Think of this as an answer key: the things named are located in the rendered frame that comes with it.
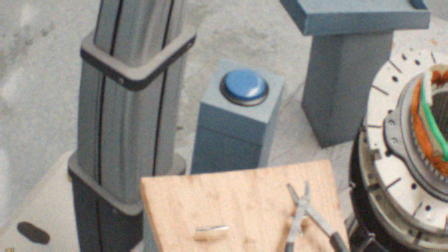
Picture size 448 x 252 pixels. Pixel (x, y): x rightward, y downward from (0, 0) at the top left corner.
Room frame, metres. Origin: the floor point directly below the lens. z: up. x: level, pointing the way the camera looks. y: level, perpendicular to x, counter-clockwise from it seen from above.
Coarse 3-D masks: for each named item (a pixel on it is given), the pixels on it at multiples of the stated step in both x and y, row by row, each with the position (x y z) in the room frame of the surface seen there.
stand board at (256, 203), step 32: (320, 160) 0.78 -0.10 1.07; (160, 192) 0.71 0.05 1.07; (192, 192) 0.72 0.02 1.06; (224, 192) 0.72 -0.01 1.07; (256, 192) 0.73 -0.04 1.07; (288, 192) 0.73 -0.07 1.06; (320, 192) 0.74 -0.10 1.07; (160, 224) 0.66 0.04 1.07; (192, 224) 0.67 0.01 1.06; (224, 224) 0.68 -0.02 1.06; (256, 224) 0.69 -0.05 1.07
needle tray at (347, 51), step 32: (288, 0) 1.04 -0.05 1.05; (320, 0) 1.09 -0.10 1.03; (352, 0) 1.12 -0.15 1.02; (384, 0) 1.15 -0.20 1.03; (416, 0) 1.16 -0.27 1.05; (320, 32) 1.02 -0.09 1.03; (352, 32) 1.04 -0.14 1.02; (384, 32) 1.09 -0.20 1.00; (320, 64) 1.09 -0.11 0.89; (352, 64) 1.06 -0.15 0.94; (320, 96) 1.08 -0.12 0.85; (352, 96) 1.07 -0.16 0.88; (320, 128) 1.07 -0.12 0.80; (352, 128) 1.07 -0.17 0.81
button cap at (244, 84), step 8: (232, 72) 0.90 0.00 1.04; (240, 72) 0.90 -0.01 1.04; (248, 72) 0.90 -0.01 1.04; (232, 80) 0.88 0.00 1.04; (240, 80) 0.89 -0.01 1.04; (248, 80) 0.89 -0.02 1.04; (256, 80) 0.89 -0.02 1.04; (232, 88) 0.87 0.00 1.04; (240, 88) 0.87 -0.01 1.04; (248, 88) 0.88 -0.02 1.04; (256, 88) 0.88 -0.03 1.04; (264, 88) 0.88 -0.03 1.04; (240, 96) 0.87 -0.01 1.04; (248, 96) 0.87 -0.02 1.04; (256, 96) 0.87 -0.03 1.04
